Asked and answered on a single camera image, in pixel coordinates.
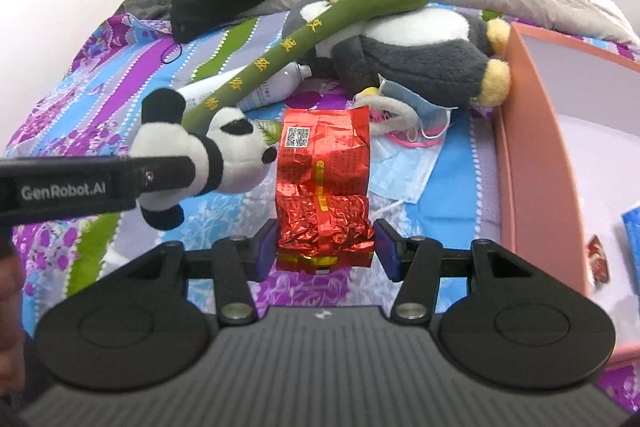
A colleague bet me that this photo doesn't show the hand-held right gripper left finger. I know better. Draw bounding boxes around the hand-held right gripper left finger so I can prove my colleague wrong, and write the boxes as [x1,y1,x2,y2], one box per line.
[127,219,279,326]

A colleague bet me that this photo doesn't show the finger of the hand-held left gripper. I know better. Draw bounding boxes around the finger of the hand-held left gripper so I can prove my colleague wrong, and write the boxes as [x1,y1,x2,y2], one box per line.
[135,155,199,204]

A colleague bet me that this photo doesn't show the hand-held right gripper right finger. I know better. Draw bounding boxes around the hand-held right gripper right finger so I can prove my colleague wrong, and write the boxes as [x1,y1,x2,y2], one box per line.
[374,219,532,325]

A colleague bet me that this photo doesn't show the small panda plush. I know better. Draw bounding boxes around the small panda plush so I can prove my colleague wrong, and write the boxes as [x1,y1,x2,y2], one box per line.
[131,88,281,232]

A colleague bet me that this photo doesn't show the red foil packet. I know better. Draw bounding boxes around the red foil packet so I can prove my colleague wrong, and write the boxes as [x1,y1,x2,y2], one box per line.
[275,105,376,276]

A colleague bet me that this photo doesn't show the orange cardboard box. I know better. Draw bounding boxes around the orange cardboard box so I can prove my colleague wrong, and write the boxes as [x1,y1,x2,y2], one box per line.
[492,22,640,374]

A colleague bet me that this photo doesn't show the small brown snack packet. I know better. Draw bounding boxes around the small brown snack packet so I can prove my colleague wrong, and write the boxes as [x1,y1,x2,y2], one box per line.
[585,234,612,288]

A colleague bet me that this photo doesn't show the blue red snack bag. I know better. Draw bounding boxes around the blue red snack bag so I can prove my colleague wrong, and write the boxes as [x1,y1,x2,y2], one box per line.
[621,204,640,249]

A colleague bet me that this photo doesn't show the blue face mask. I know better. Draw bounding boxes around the blue face mask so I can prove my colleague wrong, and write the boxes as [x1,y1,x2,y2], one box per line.
[369,137,442,204]
[377,74,459,140]

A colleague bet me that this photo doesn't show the floral striped bedsheet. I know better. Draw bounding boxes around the floral striped bedsheet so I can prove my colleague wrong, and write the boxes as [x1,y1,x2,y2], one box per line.
[2,2,640,414]

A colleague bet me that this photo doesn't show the pink elastic band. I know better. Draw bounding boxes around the pink elastic band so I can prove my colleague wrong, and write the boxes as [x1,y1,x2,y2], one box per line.
[385,129,447,148]

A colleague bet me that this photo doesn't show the white spray can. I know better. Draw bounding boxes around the white spray can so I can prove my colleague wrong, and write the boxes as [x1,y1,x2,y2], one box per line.
[180,62,314,113]

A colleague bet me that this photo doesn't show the dark grey blanket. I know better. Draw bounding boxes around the dark grey blanket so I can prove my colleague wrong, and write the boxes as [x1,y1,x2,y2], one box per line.
[115,0,177,24]

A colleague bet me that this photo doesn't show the grey white penguin plush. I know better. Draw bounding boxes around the grey white penguin plush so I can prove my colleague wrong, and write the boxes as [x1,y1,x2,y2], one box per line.
[282,0,512,108]

